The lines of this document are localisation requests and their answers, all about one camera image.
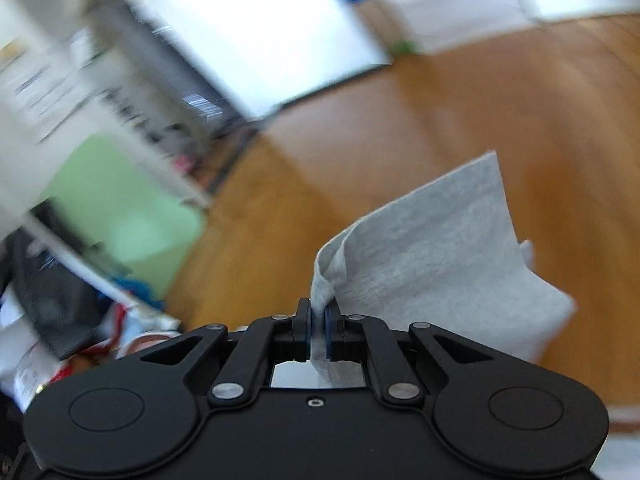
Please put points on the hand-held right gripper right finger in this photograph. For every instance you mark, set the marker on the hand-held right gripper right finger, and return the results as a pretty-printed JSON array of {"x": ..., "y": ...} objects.
[{"x": 331, "y": 332}]

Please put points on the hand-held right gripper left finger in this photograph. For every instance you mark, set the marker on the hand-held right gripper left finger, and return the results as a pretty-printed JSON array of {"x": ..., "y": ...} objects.
[{"x": 307, "y": 330}]

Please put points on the grey cloth garment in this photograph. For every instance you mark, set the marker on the grey cloth garment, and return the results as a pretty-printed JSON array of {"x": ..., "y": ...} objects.
[{"x": 425, "y": 250}]

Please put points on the blue cloth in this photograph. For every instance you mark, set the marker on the blue cloth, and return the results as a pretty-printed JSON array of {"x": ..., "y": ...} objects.
[{"x": 137, "y": 290}]

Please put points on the green mat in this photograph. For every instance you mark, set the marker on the green mat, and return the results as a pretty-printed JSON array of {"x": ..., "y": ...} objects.
[{"x": 120, "y": 205}]

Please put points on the black bag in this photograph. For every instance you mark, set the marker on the black bag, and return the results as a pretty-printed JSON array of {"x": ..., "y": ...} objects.
[{"x": 55, "y": 285}]

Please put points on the pile of clutter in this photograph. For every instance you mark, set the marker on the pile of clutter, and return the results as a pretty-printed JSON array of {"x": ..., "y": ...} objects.
[{"x": 30, "y": 360}]

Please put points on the small green object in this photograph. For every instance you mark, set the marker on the small green object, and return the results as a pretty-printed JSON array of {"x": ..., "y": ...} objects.
[{"x": 402, "y": 47}]

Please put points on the white panel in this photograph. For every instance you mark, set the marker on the white panel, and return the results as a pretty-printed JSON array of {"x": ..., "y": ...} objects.
[{"x": 260, "y": 25}]

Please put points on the white shelf unit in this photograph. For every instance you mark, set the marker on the white shelf unit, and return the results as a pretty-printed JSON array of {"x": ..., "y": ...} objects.
[{"x": 100, "y": 85}]

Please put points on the white cabinet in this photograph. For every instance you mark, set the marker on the white cabinet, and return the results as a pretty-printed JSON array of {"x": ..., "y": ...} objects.
[{"x": 500, "y": 0}]

